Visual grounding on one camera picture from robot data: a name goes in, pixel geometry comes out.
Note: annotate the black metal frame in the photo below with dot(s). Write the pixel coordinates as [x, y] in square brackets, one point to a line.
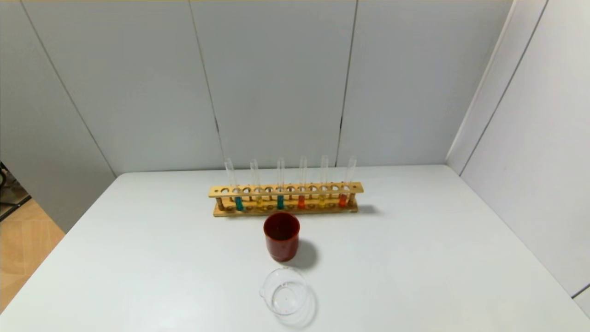
[2, 184]

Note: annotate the test tube with red liquid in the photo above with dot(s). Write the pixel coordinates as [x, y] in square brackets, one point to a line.
[342, 200]
[301, 202]

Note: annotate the clear plastic spouted bowl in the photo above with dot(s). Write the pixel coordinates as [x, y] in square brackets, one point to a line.
[283, 295]

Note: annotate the test tube with teal liquid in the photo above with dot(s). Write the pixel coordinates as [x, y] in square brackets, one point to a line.
[238, 204]
[280, 203]

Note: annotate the wooden test tube rack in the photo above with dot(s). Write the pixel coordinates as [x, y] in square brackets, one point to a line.
[286, 189]

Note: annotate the dark red plastic cup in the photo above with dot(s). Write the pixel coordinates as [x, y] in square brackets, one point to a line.
[281, 244]

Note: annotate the test tube with yellow liquid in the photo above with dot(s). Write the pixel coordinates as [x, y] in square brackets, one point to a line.
[258, 201]
[322, 201]

